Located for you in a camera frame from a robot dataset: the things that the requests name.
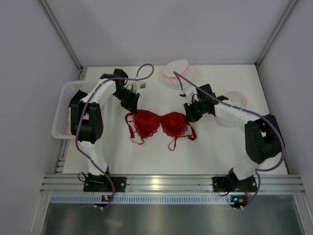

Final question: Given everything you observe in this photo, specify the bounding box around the red lace garment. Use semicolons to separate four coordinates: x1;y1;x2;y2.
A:
125;110;197;151

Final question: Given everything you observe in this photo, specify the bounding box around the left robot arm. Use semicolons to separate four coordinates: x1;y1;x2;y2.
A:
70;69;146;179

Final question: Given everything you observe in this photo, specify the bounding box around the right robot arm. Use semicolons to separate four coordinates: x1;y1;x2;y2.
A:
179;84;285;181

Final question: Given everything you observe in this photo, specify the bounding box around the pink garment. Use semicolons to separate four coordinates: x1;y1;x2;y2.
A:
67;107;72;135

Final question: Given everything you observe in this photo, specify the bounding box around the white plastic basket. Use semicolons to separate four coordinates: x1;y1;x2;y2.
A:
51;81;97;140

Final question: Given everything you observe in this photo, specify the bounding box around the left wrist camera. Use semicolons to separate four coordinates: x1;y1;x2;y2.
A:
132;81;146;92

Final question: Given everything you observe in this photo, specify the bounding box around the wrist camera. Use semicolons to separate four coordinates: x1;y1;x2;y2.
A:
179;89;195;105
132;81;146;92

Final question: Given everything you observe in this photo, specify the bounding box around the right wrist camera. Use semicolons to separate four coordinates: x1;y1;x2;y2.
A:
179;89;195;105

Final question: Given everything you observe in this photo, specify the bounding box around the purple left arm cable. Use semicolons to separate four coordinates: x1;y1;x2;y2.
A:
74;63;155;209

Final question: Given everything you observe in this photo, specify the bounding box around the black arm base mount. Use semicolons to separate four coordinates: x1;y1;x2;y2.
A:
212;175;257;195

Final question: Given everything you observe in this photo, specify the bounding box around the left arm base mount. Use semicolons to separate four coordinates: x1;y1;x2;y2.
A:
83;173;127;192

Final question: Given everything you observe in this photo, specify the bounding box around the perforated cable tray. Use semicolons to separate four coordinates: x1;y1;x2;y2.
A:
50;194;246;205

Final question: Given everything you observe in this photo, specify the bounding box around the aluminium rail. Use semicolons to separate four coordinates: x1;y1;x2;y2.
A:
40;174;306;195

